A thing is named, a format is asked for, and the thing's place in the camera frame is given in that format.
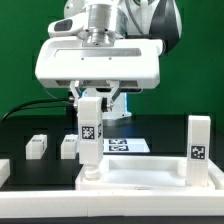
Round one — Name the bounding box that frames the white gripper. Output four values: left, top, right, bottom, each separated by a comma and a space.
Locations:
35, 36, 163, 112

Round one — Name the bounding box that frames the white desk tabletop tray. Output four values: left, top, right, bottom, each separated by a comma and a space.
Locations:
75, 155, 224, 191

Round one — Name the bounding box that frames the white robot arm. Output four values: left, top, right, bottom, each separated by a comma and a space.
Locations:
35, 0, 182, 121

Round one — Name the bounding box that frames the AprilTag marker sheet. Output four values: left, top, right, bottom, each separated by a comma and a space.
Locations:
103, 138, 150, 153

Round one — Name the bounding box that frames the white left fence piece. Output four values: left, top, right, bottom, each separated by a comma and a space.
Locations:
0, 159, 10, 188

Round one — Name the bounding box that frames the black cable bundle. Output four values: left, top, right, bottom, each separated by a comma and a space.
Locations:
0, 98, 76, 123

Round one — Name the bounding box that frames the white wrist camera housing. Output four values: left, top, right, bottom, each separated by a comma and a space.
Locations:
48, 17, 84, 38

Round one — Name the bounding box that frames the white front fence wall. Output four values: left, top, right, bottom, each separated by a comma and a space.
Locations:
0, 190, 224, 219

